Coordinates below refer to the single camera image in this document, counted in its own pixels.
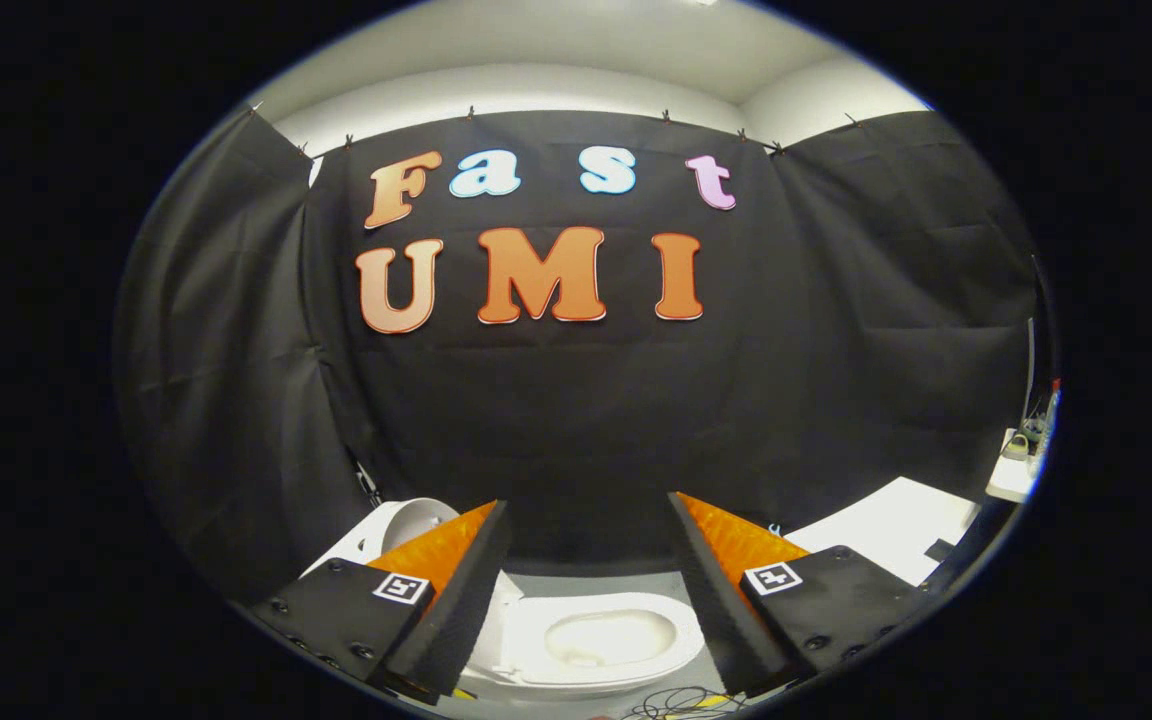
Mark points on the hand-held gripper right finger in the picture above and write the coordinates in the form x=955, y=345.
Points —
x=736, y=630

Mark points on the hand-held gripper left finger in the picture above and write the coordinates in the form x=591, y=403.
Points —
x=456, y=620

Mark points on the white toilet seat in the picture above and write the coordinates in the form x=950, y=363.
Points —
x=681, y=630

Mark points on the white toilet with tank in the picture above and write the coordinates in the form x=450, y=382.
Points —
x=606, y=640

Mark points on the yellow black floor tape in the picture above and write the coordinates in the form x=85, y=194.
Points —
x=701, y=701

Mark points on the thin dark rod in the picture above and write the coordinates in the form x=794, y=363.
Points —
x=366, y=480

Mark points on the black backdrop cloth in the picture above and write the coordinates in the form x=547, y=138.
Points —
x=576, y=420

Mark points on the white side shelf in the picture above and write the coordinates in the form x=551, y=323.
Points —
x=1011, y=485

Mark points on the bottle with red cap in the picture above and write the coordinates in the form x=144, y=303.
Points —
x=1050, y=410

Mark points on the grey vertical pole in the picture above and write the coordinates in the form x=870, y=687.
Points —
x=1031, y=350

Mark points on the row of small cloth clips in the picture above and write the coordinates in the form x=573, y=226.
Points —
x=666, y=117

